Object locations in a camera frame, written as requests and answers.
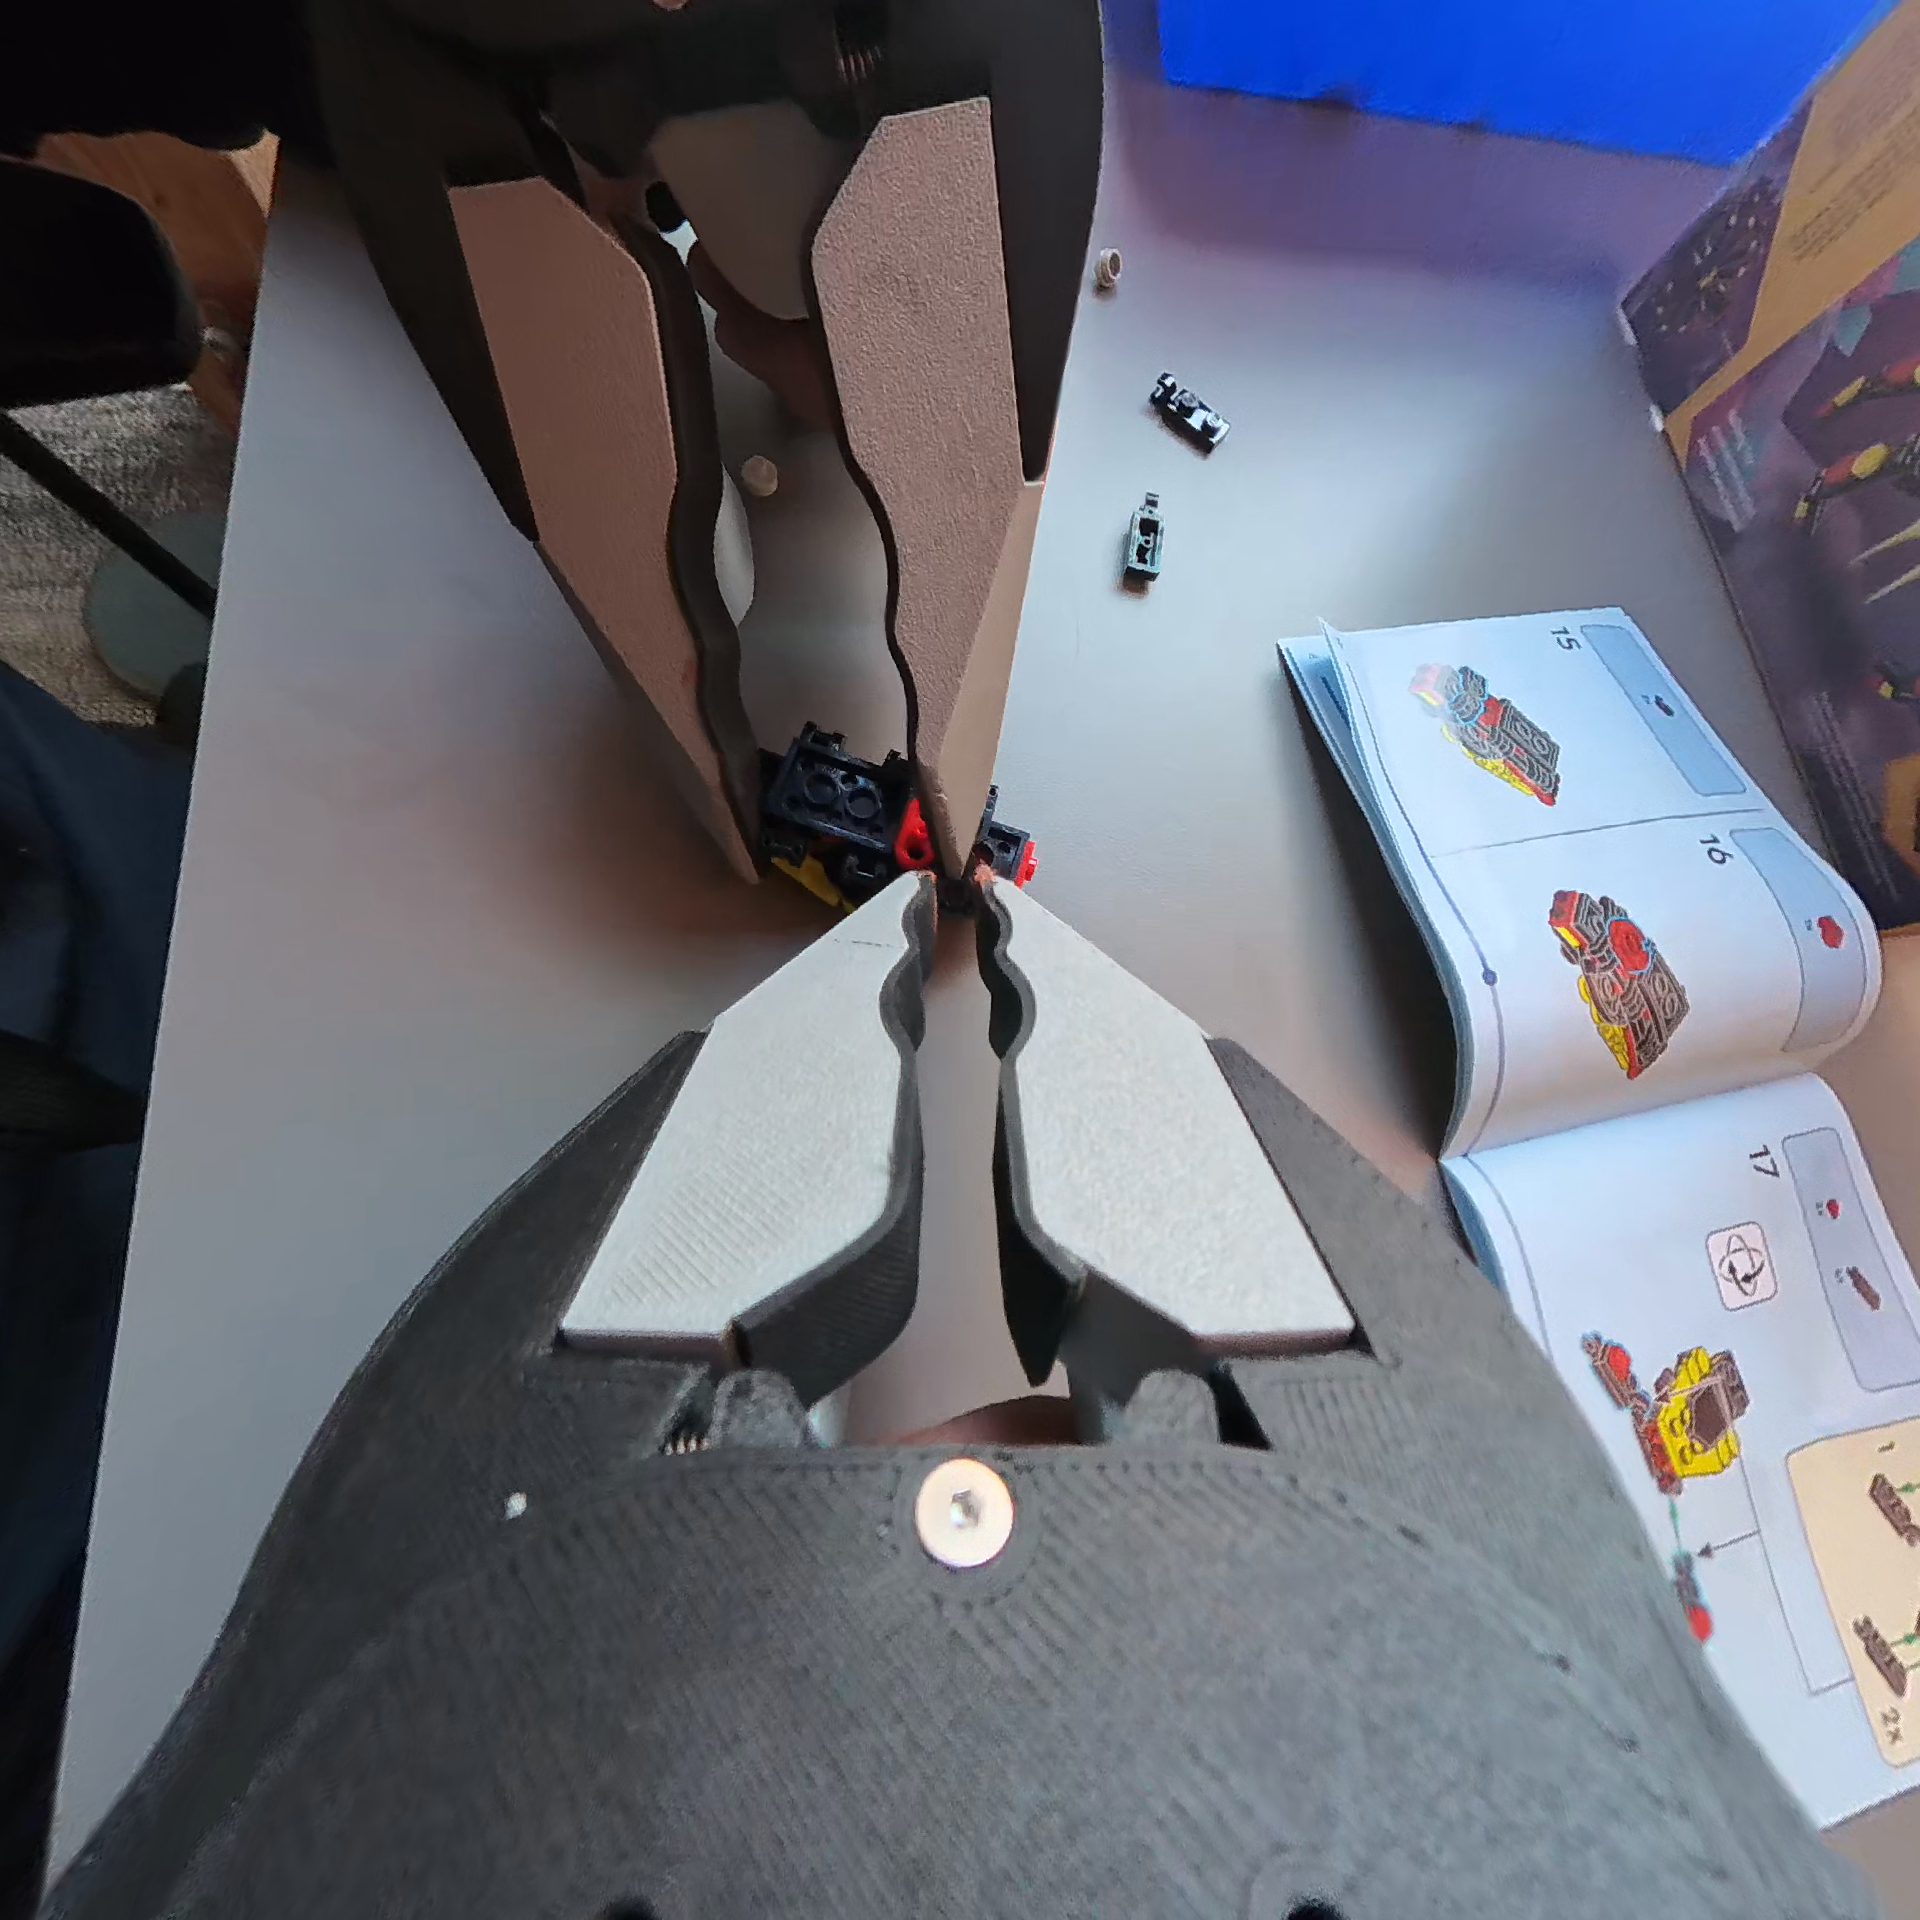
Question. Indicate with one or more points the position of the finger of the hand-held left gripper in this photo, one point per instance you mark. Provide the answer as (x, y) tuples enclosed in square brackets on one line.
[(938, 374), (600, 421)]

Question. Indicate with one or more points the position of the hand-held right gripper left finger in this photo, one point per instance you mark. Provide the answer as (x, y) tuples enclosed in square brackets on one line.
[(751, 1171)]

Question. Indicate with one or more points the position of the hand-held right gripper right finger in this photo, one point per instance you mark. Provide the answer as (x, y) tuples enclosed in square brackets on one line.
[(1170, 1185)]

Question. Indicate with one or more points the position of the small brown lego piece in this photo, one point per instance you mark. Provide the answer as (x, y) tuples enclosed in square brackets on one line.
[(968, 897)]

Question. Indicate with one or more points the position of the black red yellow lego model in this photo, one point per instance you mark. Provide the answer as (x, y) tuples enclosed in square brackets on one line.
[(825, 795)]

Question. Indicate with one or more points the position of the person's left forearm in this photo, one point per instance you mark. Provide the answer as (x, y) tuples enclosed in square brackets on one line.
[(150, 60)]

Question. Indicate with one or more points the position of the black lego plate piece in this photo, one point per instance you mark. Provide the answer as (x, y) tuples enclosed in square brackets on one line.
[(1191, 410)]

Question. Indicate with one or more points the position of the dark grey lego clip piece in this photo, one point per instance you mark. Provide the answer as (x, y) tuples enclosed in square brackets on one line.
[(1145, 542)]

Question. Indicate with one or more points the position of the lego instruction booklet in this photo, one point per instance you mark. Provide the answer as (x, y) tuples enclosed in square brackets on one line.
[(1575, 841)]

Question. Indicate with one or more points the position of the purple lego set box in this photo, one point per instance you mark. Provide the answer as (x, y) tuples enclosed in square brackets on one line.
[(1800, 450)]

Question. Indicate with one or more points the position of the person's left hand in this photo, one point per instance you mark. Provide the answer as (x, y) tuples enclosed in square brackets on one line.
[(773, 360)]

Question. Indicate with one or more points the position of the wooden furniture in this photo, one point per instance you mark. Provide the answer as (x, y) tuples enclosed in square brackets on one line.
[(211, 210)]

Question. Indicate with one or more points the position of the black office chair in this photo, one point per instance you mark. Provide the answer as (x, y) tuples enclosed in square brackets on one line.
[(74, 284)]

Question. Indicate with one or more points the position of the blue plastic bin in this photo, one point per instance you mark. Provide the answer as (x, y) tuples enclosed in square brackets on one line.
[(1501, 60)]

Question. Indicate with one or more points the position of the person's dark trouser leg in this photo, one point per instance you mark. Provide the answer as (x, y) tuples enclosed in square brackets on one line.
[(74, 900)]

